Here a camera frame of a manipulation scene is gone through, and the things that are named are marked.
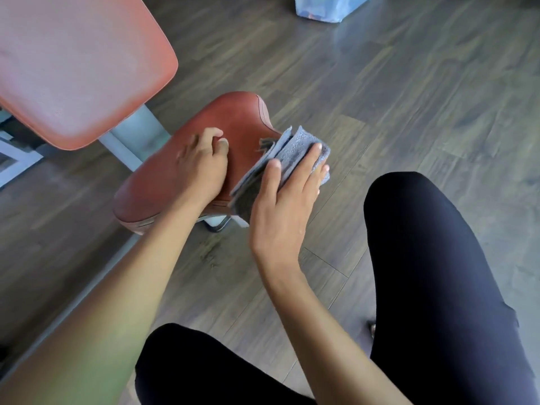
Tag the red leather bench back pad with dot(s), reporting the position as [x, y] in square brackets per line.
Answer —
[71, 63]

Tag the person's right hand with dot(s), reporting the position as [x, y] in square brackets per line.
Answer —
[278, 219]

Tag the person's right forearm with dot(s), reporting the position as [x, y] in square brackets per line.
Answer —
[325, 333]

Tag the red leather bench seat pad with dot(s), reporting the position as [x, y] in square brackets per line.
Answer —
[164, 177]

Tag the white metal machine base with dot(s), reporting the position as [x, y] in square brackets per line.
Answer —
[14, 158]

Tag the white metal bench frame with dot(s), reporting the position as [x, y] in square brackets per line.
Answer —
[135, 137]

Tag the person's right leg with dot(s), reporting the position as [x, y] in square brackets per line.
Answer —
[438, 291]

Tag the person's left thumb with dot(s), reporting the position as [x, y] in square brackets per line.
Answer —
[222, 146]

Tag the blue plastic bag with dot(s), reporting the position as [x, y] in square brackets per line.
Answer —
[327, 7]

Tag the person's right thumb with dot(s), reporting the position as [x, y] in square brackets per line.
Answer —
[268, 181]

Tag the person's left forearm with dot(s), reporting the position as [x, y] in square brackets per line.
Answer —
[109, 299]

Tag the person's right middle finger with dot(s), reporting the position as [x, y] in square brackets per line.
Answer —
[318, 179]

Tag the person's left leg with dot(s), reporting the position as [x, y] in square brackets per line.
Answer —
[211, 366]

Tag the person's left hand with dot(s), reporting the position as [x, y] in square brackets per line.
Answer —
[202, 172]

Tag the gray microfiber cloth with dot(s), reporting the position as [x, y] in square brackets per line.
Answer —
[291, 149]

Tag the person's leg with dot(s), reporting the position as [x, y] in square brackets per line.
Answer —
[211, 366]
[438, 291]

